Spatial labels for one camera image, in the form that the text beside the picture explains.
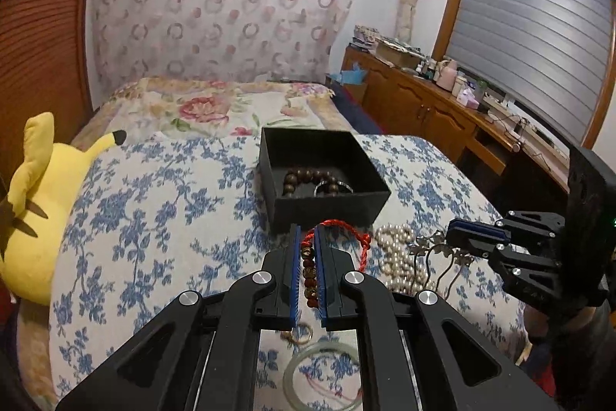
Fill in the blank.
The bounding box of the circle patterned lace cover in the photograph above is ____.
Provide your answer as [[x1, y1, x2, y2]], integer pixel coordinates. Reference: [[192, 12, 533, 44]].
[[92, 0, 353, 96]]

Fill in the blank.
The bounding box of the black jewelry box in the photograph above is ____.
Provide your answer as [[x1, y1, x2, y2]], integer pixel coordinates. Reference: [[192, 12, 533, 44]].
[[258, 127, 390, 234]]

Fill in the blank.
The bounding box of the brown wooden wardrobe door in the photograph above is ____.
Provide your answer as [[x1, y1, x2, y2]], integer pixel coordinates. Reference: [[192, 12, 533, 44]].
[[1, 0, 93, 180]]

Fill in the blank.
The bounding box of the yellow Pikachu plush toy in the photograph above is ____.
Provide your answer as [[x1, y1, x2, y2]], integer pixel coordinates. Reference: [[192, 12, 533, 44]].
[[1, 112, 126, 307]]

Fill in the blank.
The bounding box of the dark wooden bead bracelet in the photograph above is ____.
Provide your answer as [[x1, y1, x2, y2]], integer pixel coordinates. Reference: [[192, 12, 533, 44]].
[[281, 168, 349, 198]]

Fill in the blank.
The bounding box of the white pearl necklace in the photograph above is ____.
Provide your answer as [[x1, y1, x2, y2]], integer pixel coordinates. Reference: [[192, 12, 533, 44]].
[[373, 223, 430, 297]]

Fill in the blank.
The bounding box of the pink bottle on desk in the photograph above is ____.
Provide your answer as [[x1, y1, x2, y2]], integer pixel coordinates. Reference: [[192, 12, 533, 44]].
[[435, 59, 457, 92]]

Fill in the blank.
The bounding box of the red cord bead bracelet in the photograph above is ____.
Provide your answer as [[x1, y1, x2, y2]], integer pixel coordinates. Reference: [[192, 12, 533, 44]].
[[300, 219, 373, 310]]

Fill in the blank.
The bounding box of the blue paper bag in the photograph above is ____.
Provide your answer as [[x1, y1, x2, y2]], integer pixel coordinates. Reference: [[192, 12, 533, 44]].
[[328, 62, 368, 86]]

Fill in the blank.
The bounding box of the pale green jade bangle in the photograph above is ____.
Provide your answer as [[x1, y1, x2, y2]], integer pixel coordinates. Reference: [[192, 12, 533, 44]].
[[282, 340, 363, 410]]

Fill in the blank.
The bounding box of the grey window roller shutter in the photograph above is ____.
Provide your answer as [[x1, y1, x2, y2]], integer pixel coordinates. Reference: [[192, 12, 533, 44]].
[[445, 0, 612, 143]]

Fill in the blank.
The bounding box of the gold ring with pearl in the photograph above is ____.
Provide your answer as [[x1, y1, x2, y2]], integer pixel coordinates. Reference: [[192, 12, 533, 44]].
[[280, 322, 315, 347]]

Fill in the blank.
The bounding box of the pink floral beige bedspread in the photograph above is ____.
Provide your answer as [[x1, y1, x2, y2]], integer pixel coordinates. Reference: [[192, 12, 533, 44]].
[[72, 77, 353, 150]]

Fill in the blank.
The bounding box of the blue floral white quilt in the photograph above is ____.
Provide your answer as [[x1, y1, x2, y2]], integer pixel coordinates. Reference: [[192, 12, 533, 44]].
[[49, 134, 526, 410]]

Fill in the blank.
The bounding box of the cardboard box on desk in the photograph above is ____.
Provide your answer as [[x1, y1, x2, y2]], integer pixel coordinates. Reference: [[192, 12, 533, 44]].
[[375, 40, 424, 69]]

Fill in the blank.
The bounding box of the wooden cabinet desk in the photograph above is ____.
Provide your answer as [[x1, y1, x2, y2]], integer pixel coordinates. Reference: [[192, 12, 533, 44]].
[[343, 47, 568, 191]]

